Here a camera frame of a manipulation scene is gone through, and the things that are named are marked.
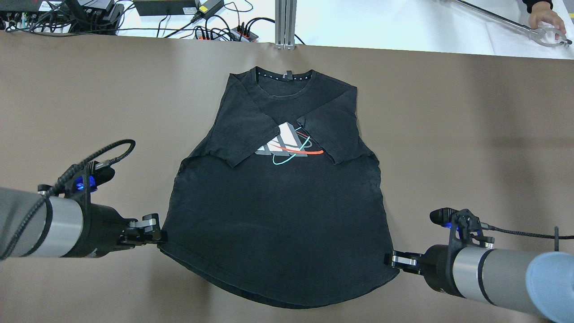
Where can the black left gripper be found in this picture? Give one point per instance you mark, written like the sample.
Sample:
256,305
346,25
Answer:
104,228

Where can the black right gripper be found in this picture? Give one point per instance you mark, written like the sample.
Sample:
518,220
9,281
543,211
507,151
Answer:
436,265

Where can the black t-shirt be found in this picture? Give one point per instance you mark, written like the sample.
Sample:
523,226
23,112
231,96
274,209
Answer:
281,201

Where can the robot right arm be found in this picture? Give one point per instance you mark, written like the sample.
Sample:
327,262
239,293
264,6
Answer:
539,284

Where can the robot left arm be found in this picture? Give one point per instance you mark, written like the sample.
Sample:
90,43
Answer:
68,228

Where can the person's hand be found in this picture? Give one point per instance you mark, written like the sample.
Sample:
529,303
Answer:
542,11

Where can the metal grabber tool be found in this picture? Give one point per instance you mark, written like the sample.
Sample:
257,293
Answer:
545,35

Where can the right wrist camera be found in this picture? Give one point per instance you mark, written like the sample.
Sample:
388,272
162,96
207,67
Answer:
465,228

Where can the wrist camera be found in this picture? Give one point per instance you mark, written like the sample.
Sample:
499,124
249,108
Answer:
91,180
465,228

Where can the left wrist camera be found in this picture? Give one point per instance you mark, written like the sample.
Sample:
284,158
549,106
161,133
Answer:
91,180

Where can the power strip with cables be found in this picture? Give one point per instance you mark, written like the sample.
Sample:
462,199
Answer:
240,33

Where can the aluminium frame post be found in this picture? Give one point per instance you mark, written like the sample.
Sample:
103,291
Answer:
285,20

